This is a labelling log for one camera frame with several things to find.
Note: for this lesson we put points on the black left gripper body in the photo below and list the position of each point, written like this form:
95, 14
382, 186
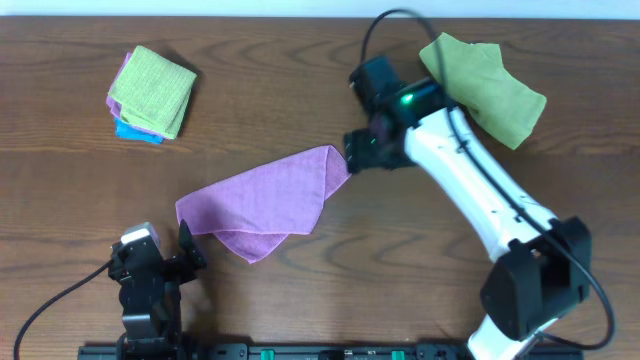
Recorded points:
163, 266

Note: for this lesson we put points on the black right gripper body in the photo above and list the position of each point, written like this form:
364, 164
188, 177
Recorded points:
357, 151

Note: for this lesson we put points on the purple microfiber cloth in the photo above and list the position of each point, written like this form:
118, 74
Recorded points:
252, 213

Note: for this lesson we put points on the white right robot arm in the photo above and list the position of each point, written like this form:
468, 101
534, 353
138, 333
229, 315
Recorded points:
541, 264

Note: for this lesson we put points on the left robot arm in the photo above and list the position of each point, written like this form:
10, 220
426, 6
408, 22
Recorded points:
152, 326

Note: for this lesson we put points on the crumpled olive green cloth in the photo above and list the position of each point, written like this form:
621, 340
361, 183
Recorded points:
475, 77

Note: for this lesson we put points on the folded blue cloth in stack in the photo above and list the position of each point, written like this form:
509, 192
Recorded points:
127, 132

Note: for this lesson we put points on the folded green cloth on stack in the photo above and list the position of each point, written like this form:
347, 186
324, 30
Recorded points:
153, 92

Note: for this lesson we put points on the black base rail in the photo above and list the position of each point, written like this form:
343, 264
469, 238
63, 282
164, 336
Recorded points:
238, 351

